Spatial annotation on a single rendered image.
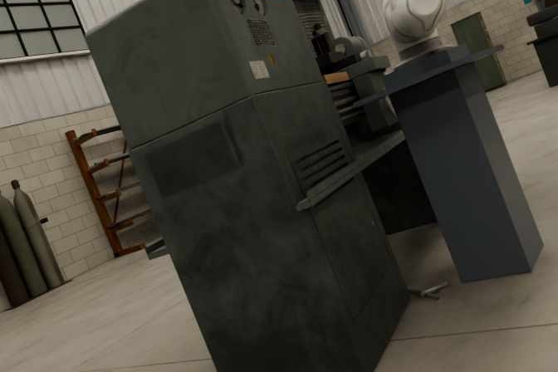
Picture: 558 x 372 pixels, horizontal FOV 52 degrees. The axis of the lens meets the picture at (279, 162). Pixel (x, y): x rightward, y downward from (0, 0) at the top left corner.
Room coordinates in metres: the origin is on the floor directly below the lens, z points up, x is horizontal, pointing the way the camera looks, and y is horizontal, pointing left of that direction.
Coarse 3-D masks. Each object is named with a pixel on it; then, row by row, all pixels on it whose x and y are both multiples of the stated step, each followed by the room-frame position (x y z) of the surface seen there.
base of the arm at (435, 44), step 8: (432, 40) 2.02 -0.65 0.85; (440, 40) 2.05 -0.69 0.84; (416, 48) 2.02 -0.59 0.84; (424, 48) 2.01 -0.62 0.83; (432, 48) 2.01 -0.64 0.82; (440, 48) 2.00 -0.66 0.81; (400, 56) 2.09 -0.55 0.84; (408, 56) 2.04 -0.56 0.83; (416, 56) 2.02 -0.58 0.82; (424, 56) 2.00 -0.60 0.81; (400, 64) 2.06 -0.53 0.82; (408, 64) 2.04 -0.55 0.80
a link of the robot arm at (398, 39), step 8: (384, 0) 2.06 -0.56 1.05; (384, 8) 2.06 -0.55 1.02; (384, 16) 2.08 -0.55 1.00; (392, 24) 2.01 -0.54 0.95; (392, 32) 2.05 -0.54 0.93; (432, 32) 2.03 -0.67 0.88; (392, 40) 2.10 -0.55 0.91; (400, 40) 2.03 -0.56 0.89; (408, 40) 2.01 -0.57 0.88; (416, 40) 2.02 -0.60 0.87; (424, 40) 2.01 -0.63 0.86; (400, 48) 2.07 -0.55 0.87; (408, 48) 2.05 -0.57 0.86
